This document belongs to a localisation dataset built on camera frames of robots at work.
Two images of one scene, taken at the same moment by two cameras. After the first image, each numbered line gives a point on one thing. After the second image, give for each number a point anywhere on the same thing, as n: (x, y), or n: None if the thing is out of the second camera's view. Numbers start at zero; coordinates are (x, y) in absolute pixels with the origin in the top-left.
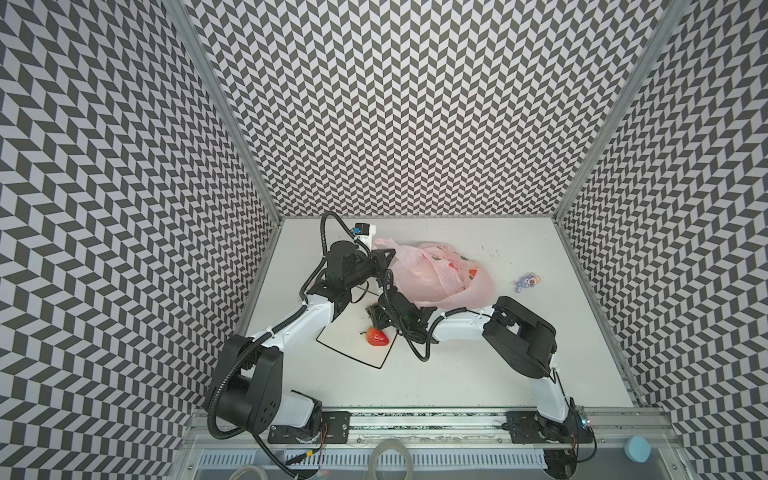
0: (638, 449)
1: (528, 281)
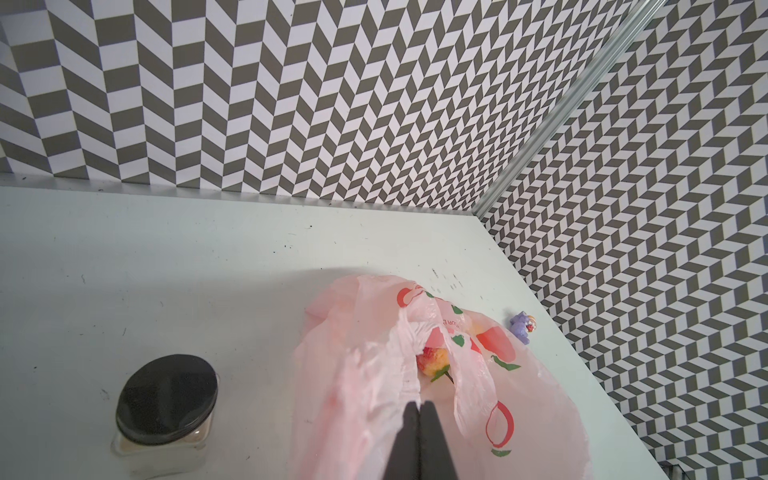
0: None
1: (521, 325)
